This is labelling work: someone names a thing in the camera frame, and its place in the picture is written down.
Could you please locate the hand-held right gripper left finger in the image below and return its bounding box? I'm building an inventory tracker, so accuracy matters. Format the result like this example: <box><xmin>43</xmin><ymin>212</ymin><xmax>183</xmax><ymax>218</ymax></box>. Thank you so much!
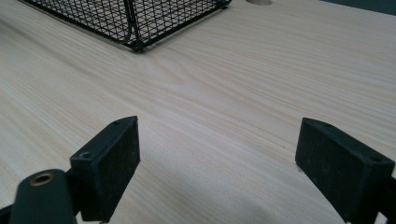
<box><xmin>69</xmin><ymin>115</ymin><xmax>141</xmax><ymax>224</ymax></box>

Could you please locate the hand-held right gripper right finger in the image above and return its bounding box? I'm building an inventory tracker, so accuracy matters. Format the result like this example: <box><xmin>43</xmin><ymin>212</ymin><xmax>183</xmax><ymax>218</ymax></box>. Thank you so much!
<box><xmin>294</xmin><ymin>117</ymin><xmax>396</xmax><ymax>224</ymax></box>

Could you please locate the black wire mesh basket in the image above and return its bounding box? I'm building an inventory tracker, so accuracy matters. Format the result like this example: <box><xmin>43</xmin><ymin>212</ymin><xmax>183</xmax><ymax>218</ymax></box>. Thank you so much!
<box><xmin>19</xmin><ymin>0</ymin><xmax>233</xmax><ymax>52</ymax></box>

